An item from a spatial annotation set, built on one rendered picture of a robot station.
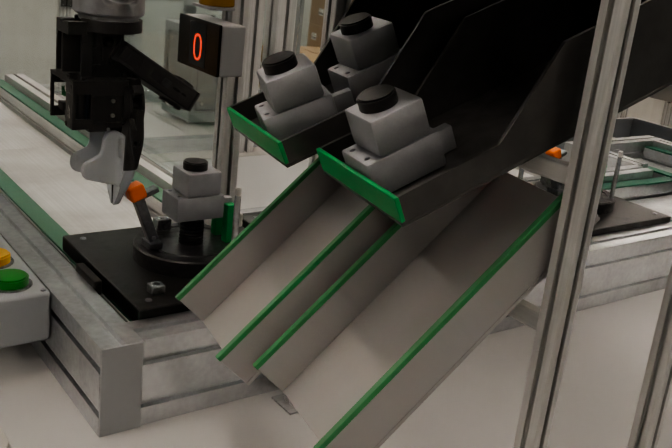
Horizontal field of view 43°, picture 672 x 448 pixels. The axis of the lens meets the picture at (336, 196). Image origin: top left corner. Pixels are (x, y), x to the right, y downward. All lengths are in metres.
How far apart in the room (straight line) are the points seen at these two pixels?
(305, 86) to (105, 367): 0.36
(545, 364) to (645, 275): 0.83
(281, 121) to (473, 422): 0.46
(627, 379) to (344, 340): 0.55
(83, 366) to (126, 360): 0.06
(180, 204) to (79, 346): 0.21
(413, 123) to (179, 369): 0.43
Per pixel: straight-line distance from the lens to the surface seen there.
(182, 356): 0.94
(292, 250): 0.86
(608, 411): 1.12
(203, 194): 1.05
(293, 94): 0.73
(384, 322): 0.74
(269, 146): 0.73
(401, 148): 0.63
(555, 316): 0.68
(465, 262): 0.74
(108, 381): 0.91
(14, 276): 1.03
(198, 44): 1.24
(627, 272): 1.46
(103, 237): 1.15
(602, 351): 1.28
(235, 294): 0.87
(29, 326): 1.03
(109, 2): 0.94
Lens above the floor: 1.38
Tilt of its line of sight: 17 degrees down
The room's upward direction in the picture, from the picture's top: 7 degrees clockwise
